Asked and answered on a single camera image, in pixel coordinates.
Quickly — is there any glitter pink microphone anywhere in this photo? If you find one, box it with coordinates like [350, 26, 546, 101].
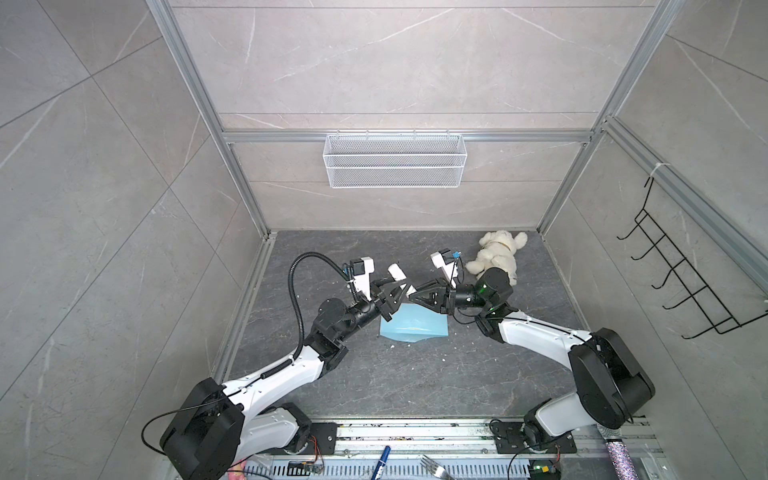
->
[598, 425, 640, 480]

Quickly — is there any white plush teddy bear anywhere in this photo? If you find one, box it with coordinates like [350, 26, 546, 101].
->
[465, 230, 528, 287]

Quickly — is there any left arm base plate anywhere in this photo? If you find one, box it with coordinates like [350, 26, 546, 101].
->
[284, 422, 339, 456]

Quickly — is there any black wire hook rack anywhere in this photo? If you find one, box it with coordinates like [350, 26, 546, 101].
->
[616, 177, 767, 340]

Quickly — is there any light blue envelope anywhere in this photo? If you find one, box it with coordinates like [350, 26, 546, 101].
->
[379, 303, 449, 343]

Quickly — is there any silver fork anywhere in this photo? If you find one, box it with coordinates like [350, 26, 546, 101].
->
[420, 455, 454, 480]

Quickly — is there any white glue stick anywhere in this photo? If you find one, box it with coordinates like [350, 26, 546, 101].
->
[388, 263, 416, 298]

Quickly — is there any white wire mesh basket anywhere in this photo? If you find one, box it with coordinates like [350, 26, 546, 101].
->
[323, 133, 468, 189]

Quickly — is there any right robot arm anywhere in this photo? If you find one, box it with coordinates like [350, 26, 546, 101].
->
[408, 267, 656, 451]

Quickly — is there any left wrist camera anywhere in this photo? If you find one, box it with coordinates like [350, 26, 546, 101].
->
[347, 257, 375, 301]

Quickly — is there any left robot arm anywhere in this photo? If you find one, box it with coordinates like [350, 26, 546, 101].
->
[153, 253, 411, 479]

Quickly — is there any blue marker pen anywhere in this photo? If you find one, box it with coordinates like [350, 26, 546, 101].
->
[370, 445, 391, 480]

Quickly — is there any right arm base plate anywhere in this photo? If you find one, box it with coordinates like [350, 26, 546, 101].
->
[488, 419, 577, 454]

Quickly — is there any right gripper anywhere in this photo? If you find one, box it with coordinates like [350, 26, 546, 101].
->
[410, 278, 493, 319]

